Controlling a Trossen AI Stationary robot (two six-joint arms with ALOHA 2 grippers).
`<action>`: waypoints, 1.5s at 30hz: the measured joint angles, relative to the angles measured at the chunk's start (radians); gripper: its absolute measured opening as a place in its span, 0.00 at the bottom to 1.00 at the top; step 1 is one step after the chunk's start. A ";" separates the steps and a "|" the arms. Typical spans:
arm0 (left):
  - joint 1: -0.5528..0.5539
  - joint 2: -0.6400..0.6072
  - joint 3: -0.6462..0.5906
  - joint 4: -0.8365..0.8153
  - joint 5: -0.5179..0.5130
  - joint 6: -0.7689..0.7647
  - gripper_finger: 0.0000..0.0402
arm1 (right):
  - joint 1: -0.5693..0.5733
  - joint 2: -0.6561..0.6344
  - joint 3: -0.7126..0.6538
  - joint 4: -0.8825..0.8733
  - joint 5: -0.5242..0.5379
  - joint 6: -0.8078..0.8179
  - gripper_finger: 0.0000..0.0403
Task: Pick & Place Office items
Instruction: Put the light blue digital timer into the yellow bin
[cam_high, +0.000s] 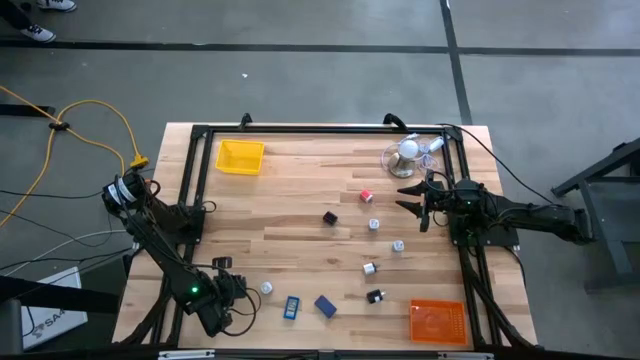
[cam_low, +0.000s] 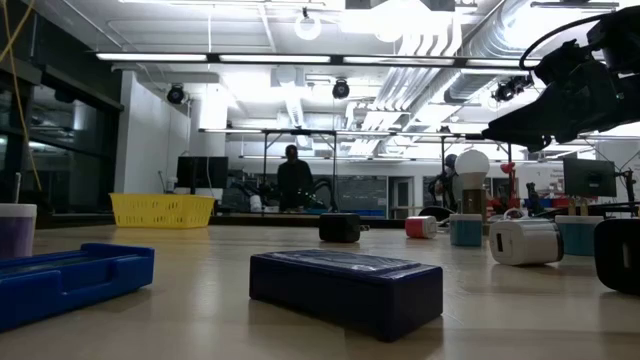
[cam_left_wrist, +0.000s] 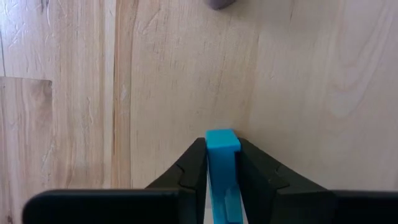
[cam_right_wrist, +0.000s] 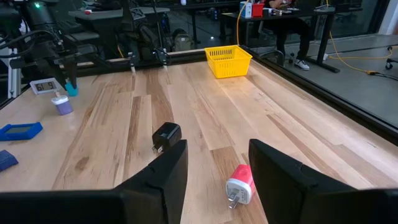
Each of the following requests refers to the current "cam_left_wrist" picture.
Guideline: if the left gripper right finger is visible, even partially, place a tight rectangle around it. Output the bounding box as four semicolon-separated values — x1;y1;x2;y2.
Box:
238;138;398;224

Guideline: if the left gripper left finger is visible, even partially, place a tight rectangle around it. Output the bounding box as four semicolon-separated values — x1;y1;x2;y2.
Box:
21;138;208;224

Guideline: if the blue plug adapter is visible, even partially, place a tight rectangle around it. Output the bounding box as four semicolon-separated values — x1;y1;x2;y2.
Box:
205;129;245;224

